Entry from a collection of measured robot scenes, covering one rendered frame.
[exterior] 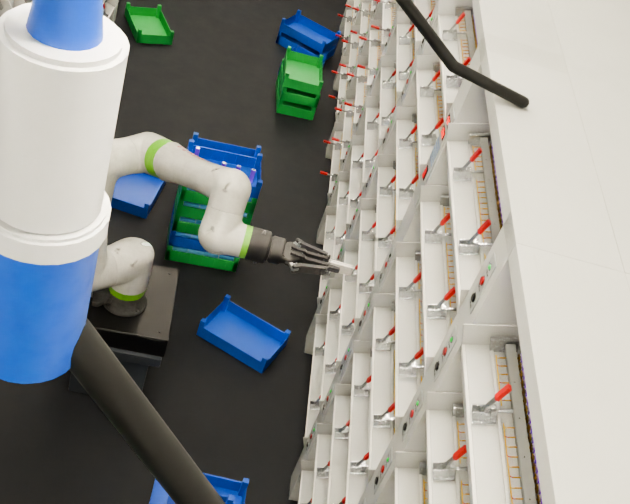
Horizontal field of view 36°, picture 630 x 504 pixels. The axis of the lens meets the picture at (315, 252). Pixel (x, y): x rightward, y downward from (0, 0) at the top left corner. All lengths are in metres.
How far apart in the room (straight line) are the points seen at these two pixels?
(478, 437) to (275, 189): 3.05
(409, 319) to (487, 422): 0.75
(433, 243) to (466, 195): 0.20
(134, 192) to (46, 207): 3.87
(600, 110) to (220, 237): 1.02
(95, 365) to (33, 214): 0.12
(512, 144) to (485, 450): 0.62
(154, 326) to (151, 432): 2.65
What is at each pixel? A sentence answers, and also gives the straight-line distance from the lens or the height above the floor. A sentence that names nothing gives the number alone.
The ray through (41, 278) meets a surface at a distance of 0.49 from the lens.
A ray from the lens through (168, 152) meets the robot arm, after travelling 2.79.
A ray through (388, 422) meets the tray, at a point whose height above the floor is 0.96.
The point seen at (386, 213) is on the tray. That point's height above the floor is 0.94.
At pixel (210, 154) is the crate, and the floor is 0.43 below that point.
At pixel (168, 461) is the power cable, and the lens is 0.60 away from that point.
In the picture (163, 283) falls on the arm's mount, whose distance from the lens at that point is 3.40.
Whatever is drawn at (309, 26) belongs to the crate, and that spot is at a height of 0.09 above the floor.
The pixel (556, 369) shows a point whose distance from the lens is 1.46.
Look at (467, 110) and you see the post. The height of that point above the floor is 1.60.
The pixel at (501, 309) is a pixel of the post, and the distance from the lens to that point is 1.76.
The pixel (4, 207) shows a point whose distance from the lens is 0.47.
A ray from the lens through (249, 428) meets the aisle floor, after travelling 3.50.
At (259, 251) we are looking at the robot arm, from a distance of 2.59.
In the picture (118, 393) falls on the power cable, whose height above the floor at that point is 2.23.
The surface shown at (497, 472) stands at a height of 1.52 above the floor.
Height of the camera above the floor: 2.66
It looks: 38 degrees down
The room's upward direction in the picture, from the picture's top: 20 degrees clockwise
